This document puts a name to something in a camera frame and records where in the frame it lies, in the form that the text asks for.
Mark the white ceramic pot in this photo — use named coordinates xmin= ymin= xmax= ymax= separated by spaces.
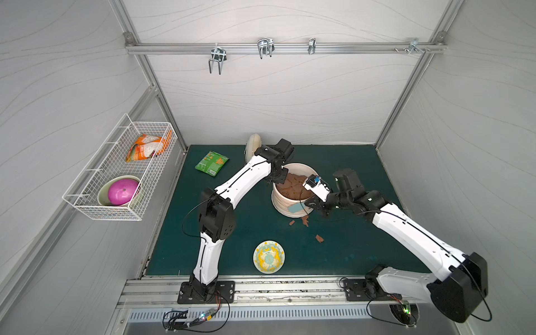
xmin=272 ymin=163 xmax=318 ymax=219

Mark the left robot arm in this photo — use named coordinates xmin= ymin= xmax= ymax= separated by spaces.
xmin=189 ymin=139 xmax=294 ymax=295

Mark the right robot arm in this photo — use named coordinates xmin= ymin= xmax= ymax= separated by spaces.
xmin=303 ymin=169 xmax=488 ymax=323

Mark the brown clay mud lump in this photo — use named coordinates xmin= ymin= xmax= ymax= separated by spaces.
xmin=276 ymin=173 xmax=312 ymax=200

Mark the cream plate on edge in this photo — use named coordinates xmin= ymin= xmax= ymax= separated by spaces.
xmin=244 ymin=133 xmax=262 ymax=164

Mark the green snack packet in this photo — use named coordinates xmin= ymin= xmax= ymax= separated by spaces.
xmin=195 ymin=151 xmax=228 ymax=177

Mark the green table mat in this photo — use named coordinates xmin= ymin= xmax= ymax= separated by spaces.
xmin=147 ymin=145 xmax=426 ymax=276

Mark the yellow teal patterned bowl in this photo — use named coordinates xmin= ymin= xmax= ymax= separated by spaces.
xmin=253 ymin=240 xmax=286 ymax=274

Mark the metal loop hook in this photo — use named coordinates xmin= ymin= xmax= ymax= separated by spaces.
xmin=257 ymin=38 xmax=275 ymax=59

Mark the small metal clip hook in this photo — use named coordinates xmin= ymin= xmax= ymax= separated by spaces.
xmin=308 ymin=38 xmax=316 ymax=55

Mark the orange white snack bag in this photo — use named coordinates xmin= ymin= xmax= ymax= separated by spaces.
xmin=125 ymin=130 xmax=173 ymax=163

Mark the double metal hook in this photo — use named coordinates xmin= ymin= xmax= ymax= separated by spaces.
xmin=208 ymin=46 xmax=227 ymax=75

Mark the right base wiring bundle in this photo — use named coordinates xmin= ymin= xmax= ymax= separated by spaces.
xmin=338 ymin=274 xmax=420 ymax=327

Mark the base wiring bundle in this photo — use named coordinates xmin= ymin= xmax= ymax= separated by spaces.
xmin=338 ymin=274 xmax=420 ymax=327
xmin=161 ymin=288 xmax=231 ymax=334

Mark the left base wiring bundle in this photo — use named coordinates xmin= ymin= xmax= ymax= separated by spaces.
xmin=161 ymin=288 xmax=231 ymax=334

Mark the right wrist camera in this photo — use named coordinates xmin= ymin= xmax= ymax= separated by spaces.
xmin=302 ymin=174 xmax=332 ymax=202

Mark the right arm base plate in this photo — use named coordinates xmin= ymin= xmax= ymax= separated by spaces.
xmin=339 ymin=277 xmax=377 ymax=302

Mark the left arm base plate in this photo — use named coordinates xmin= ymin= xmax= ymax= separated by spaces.
xmin=177 ymin=279 xmax=235 ymax=305

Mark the white wire wall basket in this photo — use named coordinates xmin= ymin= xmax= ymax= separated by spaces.
xmin=62 ymin=114 xmax=177 ymax=221

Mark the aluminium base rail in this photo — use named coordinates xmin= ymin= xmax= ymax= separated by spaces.
xmin=116 ymin=274 xmax=436 ymax=310

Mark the metal bracket hook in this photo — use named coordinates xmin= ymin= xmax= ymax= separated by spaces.
xmin=393 ymin=39 xmax=431 ymax=55

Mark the aluminium top rail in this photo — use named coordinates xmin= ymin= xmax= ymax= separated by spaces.
xmin=126 ymin=41 xmax=448 ymax=56

